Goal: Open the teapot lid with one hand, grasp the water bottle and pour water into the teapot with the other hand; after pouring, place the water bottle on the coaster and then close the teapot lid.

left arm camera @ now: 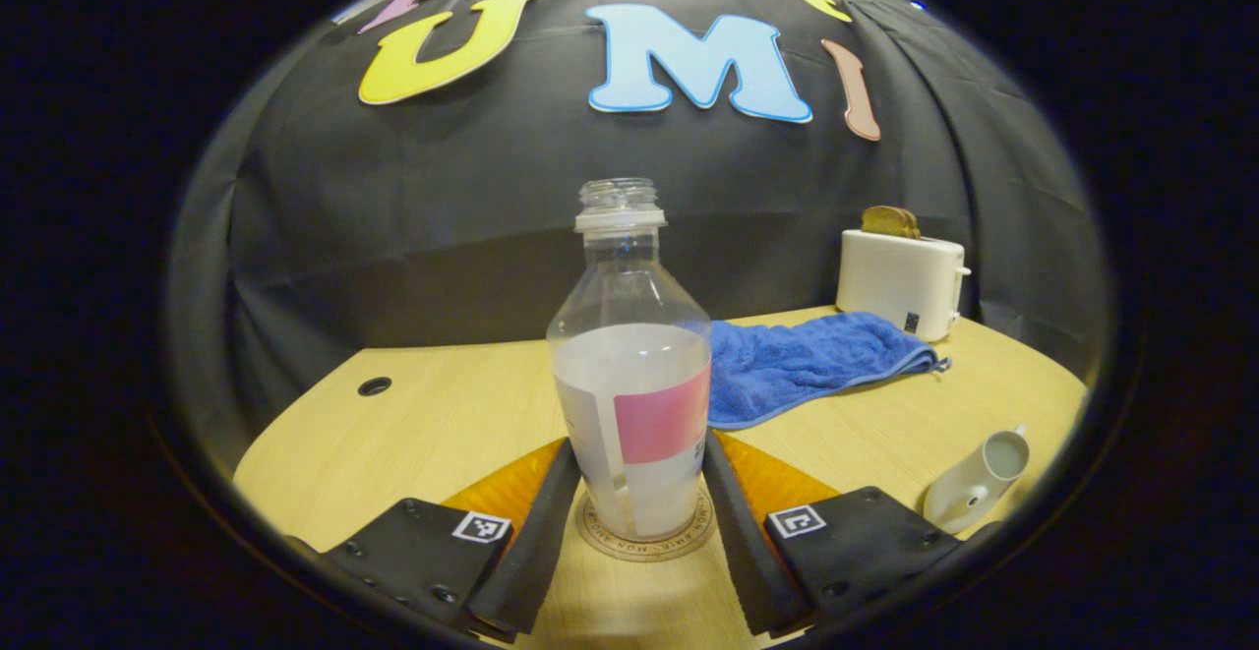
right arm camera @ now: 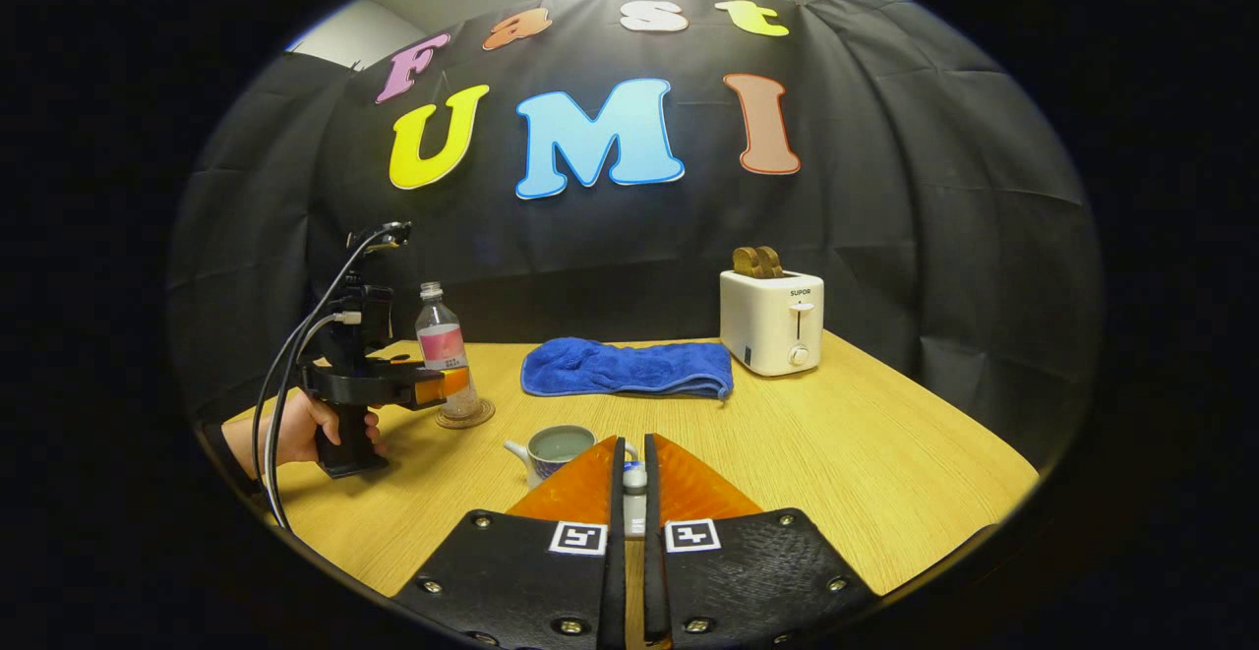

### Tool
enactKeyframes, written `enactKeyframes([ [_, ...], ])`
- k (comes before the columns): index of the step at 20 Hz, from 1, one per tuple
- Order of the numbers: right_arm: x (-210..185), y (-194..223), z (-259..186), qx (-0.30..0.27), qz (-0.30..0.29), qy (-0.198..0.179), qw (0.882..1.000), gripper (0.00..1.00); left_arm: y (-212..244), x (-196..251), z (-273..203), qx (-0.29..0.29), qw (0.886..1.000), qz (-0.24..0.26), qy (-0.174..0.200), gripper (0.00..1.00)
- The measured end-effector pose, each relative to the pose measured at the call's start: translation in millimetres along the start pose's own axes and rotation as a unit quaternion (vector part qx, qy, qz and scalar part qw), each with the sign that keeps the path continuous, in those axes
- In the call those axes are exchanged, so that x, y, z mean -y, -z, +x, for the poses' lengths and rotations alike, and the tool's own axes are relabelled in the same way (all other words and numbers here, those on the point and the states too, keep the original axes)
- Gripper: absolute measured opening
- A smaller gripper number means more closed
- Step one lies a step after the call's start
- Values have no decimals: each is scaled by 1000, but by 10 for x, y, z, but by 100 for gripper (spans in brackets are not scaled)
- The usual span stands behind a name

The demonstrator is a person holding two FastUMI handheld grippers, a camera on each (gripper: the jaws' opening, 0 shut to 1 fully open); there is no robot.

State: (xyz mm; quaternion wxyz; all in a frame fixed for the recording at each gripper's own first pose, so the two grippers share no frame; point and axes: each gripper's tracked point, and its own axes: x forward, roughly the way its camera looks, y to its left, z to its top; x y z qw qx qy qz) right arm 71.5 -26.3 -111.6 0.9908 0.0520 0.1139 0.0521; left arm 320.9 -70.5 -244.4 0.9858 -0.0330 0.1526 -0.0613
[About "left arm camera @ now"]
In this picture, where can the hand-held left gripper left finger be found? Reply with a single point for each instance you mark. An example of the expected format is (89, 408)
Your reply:
(536, 552)

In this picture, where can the round brown coaster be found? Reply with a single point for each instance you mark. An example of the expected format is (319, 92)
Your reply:
(639, 550)

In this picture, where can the black table grommet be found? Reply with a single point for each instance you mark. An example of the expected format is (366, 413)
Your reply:
(374, 385)

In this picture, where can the clear plastic water bottle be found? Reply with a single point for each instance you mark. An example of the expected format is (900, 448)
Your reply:
(629, 375)

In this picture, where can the blue towel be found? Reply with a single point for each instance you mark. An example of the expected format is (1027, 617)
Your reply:
(797, 365)

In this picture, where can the brown bread slice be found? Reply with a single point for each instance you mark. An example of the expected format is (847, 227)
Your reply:
(890, 222)

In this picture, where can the white toaster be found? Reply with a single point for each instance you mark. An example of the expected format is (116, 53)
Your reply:
(895, 281)

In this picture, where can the black backdrop cloth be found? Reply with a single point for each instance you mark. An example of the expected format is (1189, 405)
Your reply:
(393, 237)

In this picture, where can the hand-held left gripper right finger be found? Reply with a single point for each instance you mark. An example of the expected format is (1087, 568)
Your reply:
(743, 552)

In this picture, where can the white teacup with blue flowers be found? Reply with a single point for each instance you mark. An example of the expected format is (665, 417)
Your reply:
(969, 493)

